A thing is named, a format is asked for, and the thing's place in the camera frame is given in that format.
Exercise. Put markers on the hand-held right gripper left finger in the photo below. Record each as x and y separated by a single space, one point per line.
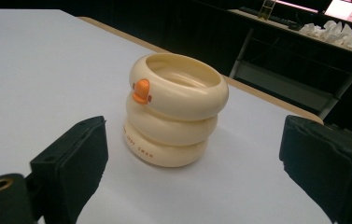
71 174

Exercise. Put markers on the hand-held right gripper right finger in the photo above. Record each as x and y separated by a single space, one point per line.
329 168

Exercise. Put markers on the cream duck-shaped ringed container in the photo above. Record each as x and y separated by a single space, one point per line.
173 115

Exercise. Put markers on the computer monitor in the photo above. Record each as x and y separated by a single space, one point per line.
349 9

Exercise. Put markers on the black keyboard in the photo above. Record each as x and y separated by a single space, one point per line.
270 17

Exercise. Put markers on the clear yellowish container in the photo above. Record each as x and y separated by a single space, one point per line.
266 9

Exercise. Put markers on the metal frame stand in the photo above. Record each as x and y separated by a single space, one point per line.
288 81

